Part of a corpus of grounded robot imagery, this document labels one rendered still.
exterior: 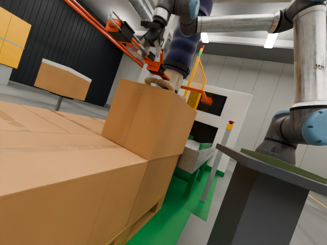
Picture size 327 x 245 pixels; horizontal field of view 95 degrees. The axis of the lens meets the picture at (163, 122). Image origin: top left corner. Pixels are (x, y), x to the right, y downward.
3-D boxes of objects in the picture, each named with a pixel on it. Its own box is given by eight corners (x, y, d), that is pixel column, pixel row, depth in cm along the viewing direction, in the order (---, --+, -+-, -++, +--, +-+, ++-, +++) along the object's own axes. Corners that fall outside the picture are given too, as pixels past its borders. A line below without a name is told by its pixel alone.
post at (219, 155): (200, 198, 189) (227, 123, 187) (205, 201, 187) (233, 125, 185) (199, 200, 183) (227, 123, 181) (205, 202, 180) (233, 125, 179)
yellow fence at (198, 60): (176, 156, 387) (204, 79, 383) (180, 157, 383) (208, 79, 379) (157, 161, 280) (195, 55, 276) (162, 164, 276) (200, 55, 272)
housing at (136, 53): (135, 57, 80) (137, 49, 80) (145, 59, 78) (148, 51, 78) (126, 50, 74) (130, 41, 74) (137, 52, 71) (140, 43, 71)
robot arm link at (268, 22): (292, 19, 91) (179, 23, 100) (309, 1, 78) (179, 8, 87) (292, 37, 90) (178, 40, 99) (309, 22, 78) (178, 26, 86)
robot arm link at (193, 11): (199, 11, 85) (178, 7, 87) (202, -8, 74) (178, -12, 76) (193, 26, 85) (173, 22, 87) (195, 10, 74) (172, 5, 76)
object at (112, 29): (118, 42, 69) (121, 31, 69) (130, 43, 66) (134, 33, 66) (104, 29, 61) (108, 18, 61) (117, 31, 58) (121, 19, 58)
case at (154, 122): (147, 138, 153) (160, 101, 152) (182, 153, 135) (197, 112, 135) (100, 134, 99) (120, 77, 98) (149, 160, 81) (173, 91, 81)
